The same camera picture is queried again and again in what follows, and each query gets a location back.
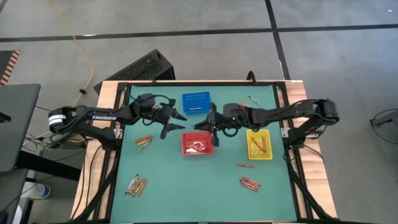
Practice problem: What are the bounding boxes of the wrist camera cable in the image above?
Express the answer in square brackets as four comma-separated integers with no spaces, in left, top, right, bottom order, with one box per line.
[129,93,177,127]
[221,125,239,138]

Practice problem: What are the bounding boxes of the yellow plastic basket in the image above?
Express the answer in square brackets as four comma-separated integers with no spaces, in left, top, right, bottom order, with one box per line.
[246,128,274,161]

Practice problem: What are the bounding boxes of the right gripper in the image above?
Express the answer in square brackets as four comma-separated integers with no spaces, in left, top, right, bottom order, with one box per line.
[193,101,226,148]

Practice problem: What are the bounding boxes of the yellow floor cable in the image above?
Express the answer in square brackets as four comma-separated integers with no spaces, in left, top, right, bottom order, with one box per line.
[49,0,95,106]

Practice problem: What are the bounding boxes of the crayons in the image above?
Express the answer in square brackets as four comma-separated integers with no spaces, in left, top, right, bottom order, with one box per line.
[128,176,142,197]

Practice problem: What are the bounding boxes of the black cable arch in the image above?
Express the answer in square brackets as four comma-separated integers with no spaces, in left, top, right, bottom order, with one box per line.
[246,70,258,85]

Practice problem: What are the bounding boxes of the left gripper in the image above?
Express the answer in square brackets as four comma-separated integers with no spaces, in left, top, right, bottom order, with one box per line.
[152,105,188,140]

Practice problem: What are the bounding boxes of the black perforated computer case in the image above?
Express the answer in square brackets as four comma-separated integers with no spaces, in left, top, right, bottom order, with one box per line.
[93,49,177,94]

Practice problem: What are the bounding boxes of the black aluminium table frame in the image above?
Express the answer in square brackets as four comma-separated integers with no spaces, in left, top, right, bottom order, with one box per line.
[70,79,340,224]

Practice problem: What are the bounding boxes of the yellow crayon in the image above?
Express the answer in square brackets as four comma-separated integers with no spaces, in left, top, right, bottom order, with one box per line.
[250,136,264,152]

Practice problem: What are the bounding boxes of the blue plastic basket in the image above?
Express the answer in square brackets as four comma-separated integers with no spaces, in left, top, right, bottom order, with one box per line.
[182,91,212,115]

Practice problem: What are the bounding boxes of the black orange striped mat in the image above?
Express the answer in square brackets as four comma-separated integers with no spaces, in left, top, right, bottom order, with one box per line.
[0,49,21,86]

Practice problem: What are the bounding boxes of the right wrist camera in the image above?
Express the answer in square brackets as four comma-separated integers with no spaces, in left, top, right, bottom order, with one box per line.
[223,102,243,121]

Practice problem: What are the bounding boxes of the red plastic basket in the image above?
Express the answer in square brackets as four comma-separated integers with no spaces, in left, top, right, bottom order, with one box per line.
[182,131,215,156]

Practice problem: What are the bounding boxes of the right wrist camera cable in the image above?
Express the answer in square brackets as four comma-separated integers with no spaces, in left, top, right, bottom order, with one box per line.
[221,125,239,138]

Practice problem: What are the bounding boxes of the white plastic bottle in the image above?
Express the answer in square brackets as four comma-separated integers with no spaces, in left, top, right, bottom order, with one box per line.
[21,182,52,200]

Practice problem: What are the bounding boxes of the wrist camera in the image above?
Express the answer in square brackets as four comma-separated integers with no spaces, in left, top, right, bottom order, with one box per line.
[223,102,243,121]
[136,92,157,110]

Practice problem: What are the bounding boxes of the teal table mat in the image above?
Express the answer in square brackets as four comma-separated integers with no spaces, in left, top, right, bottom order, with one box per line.
[110,84,299,222]

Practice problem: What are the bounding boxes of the black desk leg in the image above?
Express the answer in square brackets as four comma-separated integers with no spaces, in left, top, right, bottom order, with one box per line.
[15,150,82,182]

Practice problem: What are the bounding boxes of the grey desk top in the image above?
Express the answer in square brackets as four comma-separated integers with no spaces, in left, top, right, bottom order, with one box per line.
[0,167,29,224]
[0,83,42,174]

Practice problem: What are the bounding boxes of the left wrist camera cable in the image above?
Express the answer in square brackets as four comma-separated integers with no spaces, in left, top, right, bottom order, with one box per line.
[129,93,177,127]

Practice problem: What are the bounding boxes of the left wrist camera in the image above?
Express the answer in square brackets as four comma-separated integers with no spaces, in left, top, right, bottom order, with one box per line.
[136,92,157,110]

